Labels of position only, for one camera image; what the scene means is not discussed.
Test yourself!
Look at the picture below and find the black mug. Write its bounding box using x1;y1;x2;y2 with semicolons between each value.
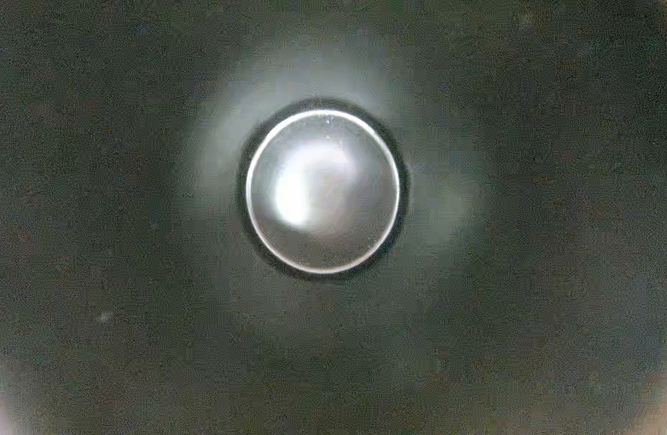
0;1;667;434

